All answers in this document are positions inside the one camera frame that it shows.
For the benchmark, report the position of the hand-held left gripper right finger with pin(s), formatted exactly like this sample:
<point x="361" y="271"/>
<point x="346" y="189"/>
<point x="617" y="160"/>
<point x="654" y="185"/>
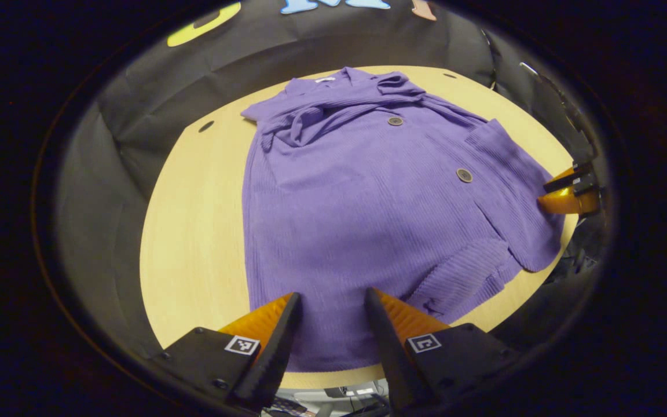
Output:
<point x="388" y="359"/>

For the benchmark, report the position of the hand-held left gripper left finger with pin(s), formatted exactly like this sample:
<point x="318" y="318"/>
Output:
<point x="275" y="359"/>

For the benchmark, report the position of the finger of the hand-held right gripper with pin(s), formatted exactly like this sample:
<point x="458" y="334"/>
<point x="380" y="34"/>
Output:
<point x="565" y="202"/>
<point x="565" y="180"/>

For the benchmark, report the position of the purple ribbed button cardigan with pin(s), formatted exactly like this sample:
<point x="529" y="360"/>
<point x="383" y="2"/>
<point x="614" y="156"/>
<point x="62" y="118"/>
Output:
<point x="368" y="220"/>

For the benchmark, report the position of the small white device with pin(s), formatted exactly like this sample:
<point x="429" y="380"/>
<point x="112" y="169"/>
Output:
<point x="350" y="392"/>

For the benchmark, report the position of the black backdrop cloth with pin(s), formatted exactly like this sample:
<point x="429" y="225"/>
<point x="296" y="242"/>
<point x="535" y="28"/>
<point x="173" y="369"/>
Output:
<point x="136" y="116"/>

